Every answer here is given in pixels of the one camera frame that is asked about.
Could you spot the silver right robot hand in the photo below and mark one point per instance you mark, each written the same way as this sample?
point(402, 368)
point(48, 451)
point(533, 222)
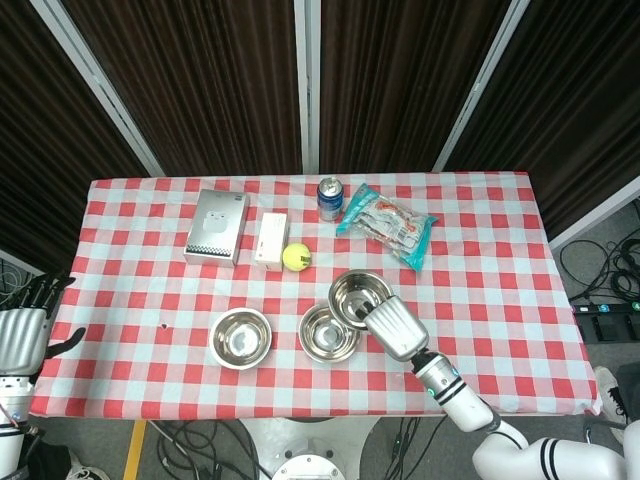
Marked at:
point(397, 327)

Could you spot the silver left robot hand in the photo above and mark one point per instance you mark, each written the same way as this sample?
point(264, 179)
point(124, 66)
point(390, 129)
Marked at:
point(22, 340)

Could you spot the steel bowl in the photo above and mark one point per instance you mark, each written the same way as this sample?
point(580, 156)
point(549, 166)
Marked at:
point(325, 340)
point(350, 292)
point(241, 340)

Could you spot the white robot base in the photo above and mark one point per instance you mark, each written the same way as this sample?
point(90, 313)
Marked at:
point(307, 450)

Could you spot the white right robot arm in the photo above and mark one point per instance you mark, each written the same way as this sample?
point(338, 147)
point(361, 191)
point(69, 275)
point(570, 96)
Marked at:
point(470, 407)

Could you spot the teal snack packet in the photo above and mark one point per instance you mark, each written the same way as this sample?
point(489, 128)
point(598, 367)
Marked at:
point(390, 225)

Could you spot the yellow tennis ball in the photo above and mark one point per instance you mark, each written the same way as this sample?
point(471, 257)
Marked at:
point(297, 257)

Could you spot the red white checkered tablecloth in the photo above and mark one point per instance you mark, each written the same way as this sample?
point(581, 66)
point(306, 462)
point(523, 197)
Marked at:
point(150, 310)

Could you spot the blue soda can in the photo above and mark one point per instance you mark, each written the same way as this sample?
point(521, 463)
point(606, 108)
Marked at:
point(330, 200)

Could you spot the small white carton box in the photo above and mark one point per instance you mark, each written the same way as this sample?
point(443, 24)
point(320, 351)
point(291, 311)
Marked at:
point(271, 240)

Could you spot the silver earbuds box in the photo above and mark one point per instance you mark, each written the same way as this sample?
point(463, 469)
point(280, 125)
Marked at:
point(215, 225)

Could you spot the white sneaker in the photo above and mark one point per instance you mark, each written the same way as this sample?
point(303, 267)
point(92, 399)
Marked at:
point(611, 395)

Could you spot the white partition post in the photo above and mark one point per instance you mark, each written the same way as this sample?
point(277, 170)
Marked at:
point(477, 85)
point(100, 85)
point(306, 85)

